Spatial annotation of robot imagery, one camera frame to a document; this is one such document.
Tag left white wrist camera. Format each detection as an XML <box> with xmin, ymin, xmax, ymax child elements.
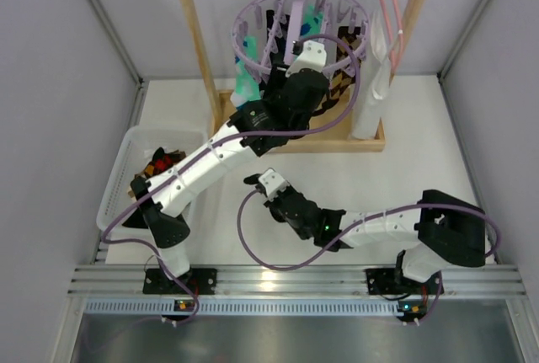
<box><xmin>286</xmin><ymin>40</ymin><xmax>327</xmax><ymax>77</ymax></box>

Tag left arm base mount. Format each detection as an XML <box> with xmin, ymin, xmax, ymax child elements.
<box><xmin>142</xmin><ymin>268</ymin><xmax>217</xmax><ymax>296</ymax></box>

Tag brown socks in basket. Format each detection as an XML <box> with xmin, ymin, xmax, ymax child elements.
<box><xmin>123</xmin><ymin>176</ymin><xmax>147</xmax><ymax>229</ymax></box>

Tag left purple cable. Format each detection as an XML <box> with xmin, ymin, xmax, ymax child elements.
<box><xmin>100</xmin><ymin>33</ymin><xmax>363</xmax><ymax>313</ymax></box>

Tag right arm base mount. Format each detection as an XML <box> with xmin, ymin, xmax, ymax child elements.
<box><xmin>365</xmin><ymin>268</ymin><xmax>439</xmax><ymax>299</ymax></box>

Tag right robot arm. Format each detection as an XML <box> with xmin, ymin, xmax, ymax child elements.
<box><xmin>264</xmin><ymin>186</ymin><xmax>487</xmax><ymax>296</ymax></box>

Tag pink wire hanger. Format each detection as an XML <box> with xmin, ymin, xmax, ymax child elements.
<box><xmin>372</xmin><ymin>0</ymin><xmax>408</xmax><ymax>73</ymax></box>

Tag white cloth on hanger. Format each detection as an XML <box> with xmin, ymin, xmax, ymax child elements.
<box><xmin>351</xmin><ymin>10</ymin><xmax>392</xmax><ymax>139</ymax></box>

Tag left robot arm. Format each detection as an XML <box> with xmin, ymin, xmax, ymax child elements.
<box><xmin>131</xmin><ymin>64</ymin><xmax>330</xmax><ymax>279</ymax></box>

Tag grey slotted cable duct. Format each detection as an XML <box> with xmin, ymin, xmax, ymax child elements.
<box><xmin>85</xmin><ymin>298</ymin><xmax>422</xmax><ymax>317</ymax></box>

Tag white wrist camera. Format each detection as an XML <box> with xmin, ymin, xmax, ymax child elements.
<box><xmin>286</xmin><ymin>40</ymin><xmax>327</xmax><ymax>77</ymax></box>
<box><xmin>243</xmin><ymin>168</ymin><xmax>290</xmax><ymax>200</ymax></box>

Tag wooden clothes rack frame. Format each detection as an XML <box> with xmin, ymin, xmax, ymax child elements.
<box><xmin>179</xmin><ymin>0</ymin><xmax>424</xmax><ymax>153</ymax></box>

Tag green sock front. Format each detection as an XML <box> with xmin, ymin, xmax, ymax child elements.
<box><xmin>230</xmin><ymin>35</ymin><xmax>261</xmax><ymax>109</ymax></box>

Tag green sock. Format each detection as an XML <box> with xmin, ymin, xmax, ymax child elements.
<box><xmin>230</xmin><ymin>35</ymin><xmax>261</xmax><ymax>109</ymax></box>
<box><xmin>300</xmin><ymin>5</ymin><xmax>323</xmax><ymax>37</ymax></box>

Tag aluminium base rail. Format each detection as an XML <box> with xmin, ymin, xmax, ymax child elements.
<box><xmin>68</xmin><ymin>264</ymin><xmax>526</xmax><ymax>299</ymax></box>

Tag white plastic basket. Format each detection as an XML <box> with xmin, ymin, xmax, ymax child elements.
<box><xmin>96</xmin><ymin>125</ymin><xmax>208</xmax><ymax>231</ymax></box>

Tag purple round clip hanger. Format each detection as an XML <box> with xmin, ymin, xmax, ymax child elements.
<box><xmin>231</xmin><ymin>0</ymin><xmax>371</xmax><ymax>84</ymax></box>

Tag argyle red orange sock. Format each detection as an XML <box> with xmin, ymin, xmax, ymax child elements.
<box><xmin>141</xmin><ymin>147</ymin><xmax>186</xmax><ymax>179</ymax></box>

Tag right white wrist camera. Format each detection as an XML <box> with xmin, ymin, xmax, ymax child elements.
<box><xmin>243</xmin><ymin>168</ymin><xmax>290</xmax><ymax>200</ymax></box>

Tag green sock rear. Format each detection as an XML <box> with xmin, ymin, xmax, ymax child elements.
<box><xmin>300</xmin><ymin>5</ymin><xmax>323</xmax><ymax>37</ymax></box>

